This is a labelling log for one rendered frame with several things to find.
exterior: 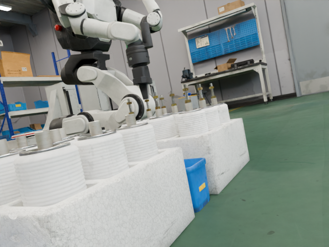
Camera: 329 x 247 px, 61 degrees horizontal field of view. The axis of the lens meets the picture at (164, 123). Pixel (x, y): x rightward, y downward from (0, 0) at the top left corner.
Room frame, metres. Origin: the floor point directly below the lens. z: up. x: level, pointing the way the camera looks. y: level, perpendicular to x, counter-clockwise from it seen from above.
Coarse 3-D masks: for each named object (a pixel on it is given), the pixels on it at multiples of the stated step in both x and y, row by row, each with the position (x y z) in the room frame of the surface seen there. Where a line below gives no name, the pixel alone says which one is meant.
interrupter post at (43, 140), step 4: (36, 132) 0.43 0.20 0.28; (40, 132) 0.42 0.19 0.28; (44, 132) 0.43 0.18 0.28; (48, 132) 0.43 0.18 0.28; (36, 136) 0.43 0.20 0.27; (40, 136) 0.42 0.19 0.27; (44, 136) 0.43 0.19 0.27; (48, 136) 0.43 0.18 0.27; (36, 140) 0.43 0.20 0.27; (40, 140) 0.42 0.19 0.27; (44, 140) 0.43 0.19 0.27; (48, 140) 0.43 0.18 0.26; (40, 144) 0.42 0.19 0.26; (44, 144) 0.42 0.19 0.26; (48, 144) 0.43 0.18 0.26; (40, 148) 0.42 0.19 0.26; (44, 148) 0.42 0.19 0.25
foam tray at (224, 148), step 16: (224, 128) 0.93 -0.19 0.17; (240, 128) 1.09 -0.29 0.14; (160, 144) 0.88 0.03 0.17; (176, 144) 0.85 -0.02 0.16; (192, 144) 0.82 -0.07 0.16; (208, 144) 0.80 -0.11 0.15; (224, 144) 0.91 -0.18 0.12; (240, 144) 1.05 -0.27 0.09; (208, 160) 0.80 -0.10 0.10; (224, 160) 0.88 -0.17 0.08; (240, 160) 1.02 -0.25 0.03; (208, 176) 0.81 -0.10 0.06; (224, 176) 0.86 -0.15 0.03
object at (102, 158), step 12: (84, 144) 0.49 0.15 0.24; (96, 144) 0.49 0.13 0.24; (108, 144) 0.50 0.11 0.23; (120, 144) 0.52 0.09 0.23; (84, 156) 0.50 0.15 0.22; (96, 156) 0.49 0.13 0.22; (108, 156) 0.50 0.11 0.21; (120, 156) 0.51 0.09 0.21; (84, 168) 0.50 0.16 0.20; (96, 168) 0.49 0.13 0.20; (108, 168) 0.50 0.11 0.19; (120, 168) 0.51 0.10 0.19
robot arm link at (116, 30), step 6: (114, 24) 1.08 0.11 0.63; (120, 24) 1.08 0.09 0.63; (126, 24) 1.07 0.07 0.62; (132, 24) 1.07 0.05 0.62; (108, 30) 1.11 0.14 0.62; (114, 30) 1.08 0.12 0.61; (120, 30) 1.08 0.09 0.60; (126, 30) 1.07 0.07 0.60; (132, 30) 1.07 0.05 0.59; (138, 30) 1.08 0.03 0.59; (108, 36) 1.12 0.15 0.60; (114, 36) 1.08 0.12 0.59; (120, 36) 1.08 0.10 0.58; (126, 36) 1.07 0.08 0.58; (132, 36) 1.07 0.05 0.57
